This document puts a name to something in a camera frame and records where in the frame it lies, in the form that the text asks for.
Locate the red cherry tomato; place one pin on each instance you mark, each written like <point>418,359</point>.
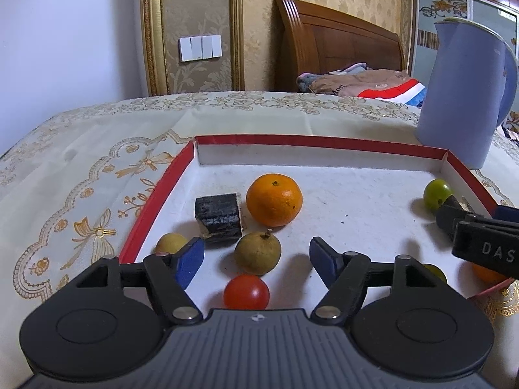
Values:
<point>246,291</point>

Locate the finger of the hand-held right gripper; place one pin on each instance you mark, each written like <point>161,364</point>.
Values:
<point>507,214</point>
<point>448,216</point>

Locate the white wall light switch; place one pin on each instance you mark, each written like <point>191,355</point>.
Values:
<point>200,48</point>

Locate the gold wall moulding frame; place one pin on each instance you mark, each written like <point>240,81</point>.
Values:
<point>152,28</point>

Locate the red cardboard box tray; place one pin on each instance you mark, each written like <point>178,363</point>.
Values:
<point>365,194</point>

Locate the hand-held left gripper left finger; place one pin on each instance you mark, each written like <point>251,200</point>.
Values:
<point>189,263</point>

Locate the patterned sliding door wardrobe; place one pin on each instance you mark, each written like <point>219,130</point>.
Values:
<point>454,4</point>

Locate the green tomato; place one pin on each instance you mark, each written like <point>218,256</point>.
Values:
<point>436,272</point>
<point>437,192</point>

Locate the brown longan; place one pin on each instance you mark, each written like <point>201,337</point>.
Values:
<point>170,243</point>
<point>257,253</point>

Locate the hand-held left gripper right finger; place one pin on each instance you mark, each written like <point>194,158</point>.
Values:
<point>324,261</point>

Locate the blue electric kettle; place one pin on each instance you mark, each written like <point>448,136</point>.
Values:
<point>458,89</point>

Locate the gold wall moulding strip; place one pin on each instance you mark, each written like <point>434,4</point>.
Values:
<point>406,28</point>

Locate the wooden bed headboard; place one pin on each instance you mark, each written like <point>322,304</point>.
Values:
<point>336,36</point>

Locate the small orange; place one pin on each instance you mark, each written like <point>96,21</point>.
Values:
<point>274,199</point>

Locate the large orange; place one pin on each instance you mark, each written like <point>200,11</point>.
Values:
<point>486,275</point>

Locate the brown blanket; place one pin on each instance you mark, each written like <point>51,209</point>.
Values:
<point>377,83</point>

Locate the dark sugarcane piece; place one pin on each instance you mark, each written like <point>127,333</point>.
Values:
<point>217,214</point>

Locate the cream gold embroidered tablecloth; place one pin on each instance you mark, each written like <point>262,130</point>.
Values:
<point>81,150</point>

